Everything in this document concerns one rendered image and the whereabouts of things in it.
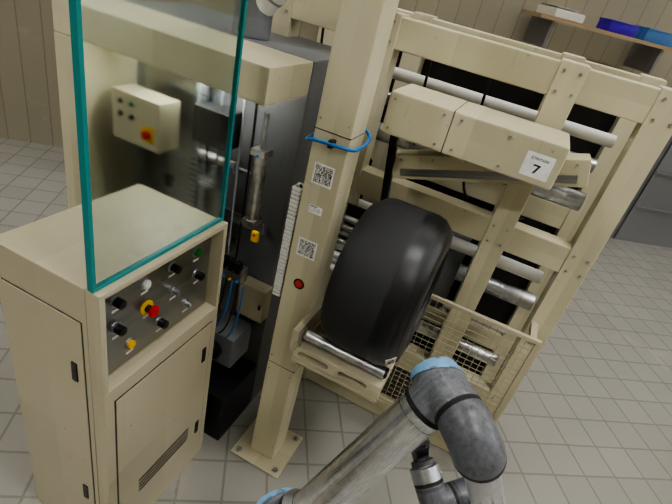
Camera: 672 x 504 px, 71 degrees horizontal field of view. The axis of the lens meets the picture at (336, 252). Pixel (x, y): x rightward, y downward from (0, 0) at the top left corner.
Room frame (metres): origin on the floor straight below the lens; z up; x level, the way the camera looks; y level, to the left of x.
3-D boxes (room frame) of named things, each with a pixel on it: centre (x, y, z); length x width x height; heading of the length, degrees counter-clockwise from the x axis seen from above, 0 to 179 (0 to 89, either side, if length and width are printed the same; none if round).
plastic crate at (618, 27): (5.03, -1.97, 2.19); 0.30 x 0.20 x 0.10; 103
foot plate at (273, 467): (1.51, 0.09, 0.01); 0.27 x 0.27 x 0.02; 73
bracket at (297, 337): (1.51, 0.01, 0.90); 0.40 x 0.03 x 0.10; 163
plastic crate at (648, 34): (5.13, -2.35, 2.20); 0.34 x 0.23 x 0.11; 103
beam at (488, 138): (1.71, -0.37, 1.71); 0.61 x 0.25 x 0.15; 73
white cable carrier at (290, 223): (1.51, 0.18, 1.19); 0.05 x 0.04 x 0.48; 163
